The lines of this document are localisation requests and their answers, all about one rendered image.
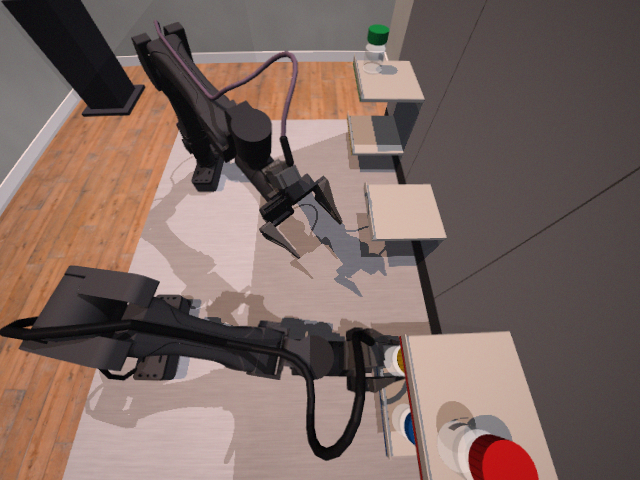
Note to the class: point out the white bottle with yellow cap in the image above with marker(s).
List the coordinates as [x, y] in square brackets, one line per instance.
[393, 361]

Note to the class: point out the white bottle with red cap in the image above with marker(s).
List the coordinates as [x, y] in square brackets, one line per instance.
[475, 454]

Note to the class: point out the clear bottle with green cap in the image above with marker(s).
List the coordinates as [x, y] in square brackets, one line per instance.
[375, 49]

